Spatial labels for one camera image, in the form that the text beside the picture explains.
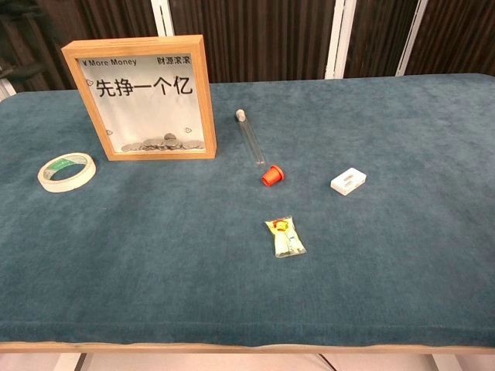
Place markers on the clear glass test tube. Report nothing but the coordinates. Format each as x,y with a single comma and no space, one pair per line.
250,135

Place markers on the red plastic cap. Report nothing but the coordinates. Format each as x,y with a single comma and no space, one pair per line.
272,175

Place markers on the small white box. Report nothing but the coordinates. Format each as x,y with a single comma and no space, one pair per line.
348,181

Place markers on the pile of silver coins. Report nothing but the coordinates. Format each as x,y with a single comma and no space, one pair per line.
162,145

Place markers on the blue felt table cover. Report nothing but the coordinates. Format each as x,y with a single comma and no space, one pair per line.
348,251

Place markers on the wooden frame coin bank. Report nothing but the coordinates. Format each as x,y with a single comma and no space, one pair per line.
209,116

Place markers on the white partition post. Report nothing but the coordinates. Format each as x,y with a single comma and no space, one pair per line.
162,17
7,89
338,38
412,38

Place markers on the yellow snack packet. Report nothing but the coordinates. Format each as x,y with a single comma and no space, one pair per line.
286,239

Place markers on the white tape roll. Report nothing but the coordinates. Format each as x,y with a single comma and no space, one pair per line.
65,186

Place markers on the wooden table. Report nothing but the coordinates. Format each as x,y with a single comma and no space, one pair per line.
247,348

